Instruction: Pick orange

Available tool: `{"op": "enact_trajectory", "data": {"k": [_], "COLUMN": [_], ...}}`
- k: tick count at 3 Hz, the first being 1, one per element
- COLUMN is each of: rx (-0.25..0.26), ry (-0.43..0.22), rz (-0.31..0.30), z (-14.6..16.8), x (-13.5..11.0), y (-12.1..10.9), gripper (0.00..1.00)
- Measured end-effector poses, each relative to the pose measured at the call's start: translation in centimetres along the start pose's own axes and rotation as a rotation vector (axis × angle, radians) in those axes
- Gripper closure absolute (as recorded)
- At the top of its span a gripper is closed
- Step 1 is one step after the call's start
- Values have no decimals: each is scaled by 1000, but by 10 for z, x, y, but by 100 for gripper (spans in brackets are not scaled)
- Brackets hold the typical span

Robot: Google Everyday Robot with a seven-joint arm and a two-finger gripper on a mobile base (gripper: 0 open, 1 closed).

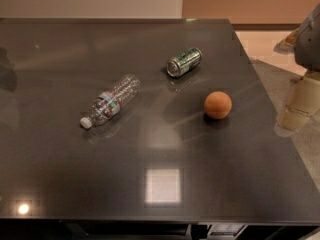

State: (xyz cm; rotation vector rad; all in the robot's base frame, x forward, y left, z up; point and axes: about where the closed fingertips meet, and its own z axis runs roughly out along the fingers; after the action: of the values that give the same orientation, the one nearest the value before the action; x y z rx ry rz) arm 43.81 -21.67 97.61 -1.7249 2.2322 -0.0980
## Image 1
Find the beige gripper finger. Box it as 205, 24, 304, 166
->
274, 71, 320, 137

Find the orange fruit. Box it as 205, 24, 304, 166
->
204, 91, 232, 120

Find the green silver soda can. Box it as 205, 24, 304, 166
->
166, 47, 202, 78

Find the grey device under table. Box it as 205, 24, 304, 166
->
209, 224, 246, 237

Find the clear plastic water bottle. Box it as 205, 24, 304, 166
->
80, 74, 141, 129

